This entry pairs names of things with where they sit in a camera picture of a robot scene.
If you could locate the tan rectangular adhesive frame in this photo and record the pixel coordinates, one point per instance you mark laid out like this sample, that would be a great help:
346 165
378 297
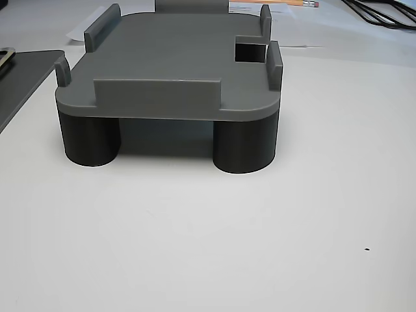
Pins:
6 58

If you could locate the gray holder with black legs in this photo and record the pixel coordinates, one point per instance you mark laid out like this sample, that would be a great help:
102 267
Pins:
178 48

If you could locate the white paper sheet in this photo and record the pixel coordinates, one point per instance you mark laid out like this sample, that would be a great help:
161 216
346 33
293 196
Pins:
79 27

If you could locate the yellow pencil with eraser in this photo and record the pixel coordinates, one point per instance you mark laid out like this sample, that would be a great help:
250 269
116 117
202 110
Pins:
307 3

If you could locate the dark gray flat mat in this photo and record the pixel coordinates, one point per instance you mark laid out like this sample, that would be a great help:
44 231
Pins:
26 81

